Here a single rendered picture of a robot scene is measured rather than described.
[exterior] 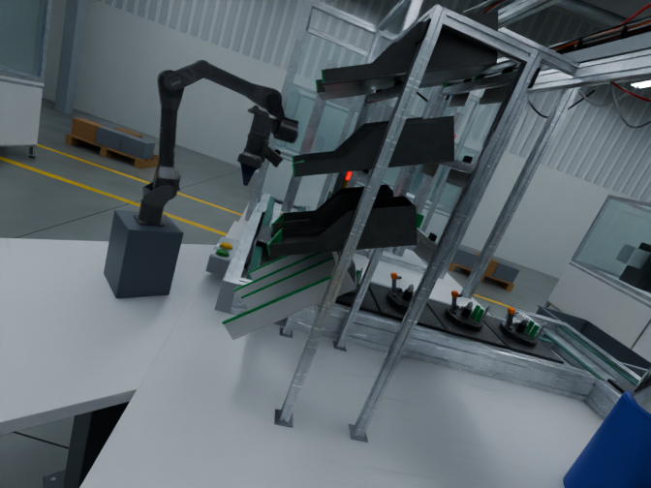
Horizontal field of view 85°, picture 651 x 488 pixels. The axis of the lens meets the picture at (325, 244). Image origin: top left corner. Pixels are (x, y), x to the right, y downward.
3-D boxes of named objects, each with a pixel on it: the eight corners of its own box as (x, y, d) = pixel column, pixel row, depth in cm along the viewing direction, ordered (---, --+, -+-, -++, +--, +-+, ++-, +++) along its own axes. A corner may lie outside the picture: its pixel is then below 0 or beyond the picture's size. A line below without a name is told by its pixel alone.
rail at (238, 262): (214, 310, 105) (223, 277, 102) (248, 227, 189) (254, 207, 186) (232, 314, 106) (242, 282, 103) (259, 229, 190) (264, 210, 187)
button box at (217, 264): (204, 271, 117) (209, 254, 115) (217, 250, 136) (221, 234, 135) (226, 277, 118) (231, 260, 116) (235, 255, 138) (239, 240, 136)
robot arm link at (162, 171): (159, 67, 82) (189, 74, 85) (157, 67, 88) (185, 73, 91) (153, 200, 93) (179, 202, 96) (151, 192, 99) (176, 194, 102)
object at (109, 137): (65, 142, 552) (68, 116, 541) (98, 142, 629) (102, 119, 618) (139, 168, 559) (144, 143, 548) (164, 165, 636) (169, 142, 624)
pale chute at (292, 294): (232, 340, 73) (221, 322, 72) (250, 312, 86) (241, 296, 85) (356, 289, 68) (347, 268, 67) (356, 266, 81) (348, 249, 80)
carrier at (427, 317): (379, 318, 116) (393, 284, 113) (364, 286, 139) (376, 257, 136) (444, 335, 121) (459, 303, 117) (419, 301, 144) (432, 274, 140)
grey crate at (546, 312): (591, 396, 194) (614, 361, 188) (521, 332, 253) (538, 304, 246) (651, 411, 202) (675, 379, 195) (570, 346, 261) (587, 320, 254)
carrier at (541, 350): (506, 351, 126) (522, 321, 122) (473, 317, 148) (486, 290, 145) (561, 366, 130) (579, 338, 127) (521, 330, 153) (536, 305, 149)
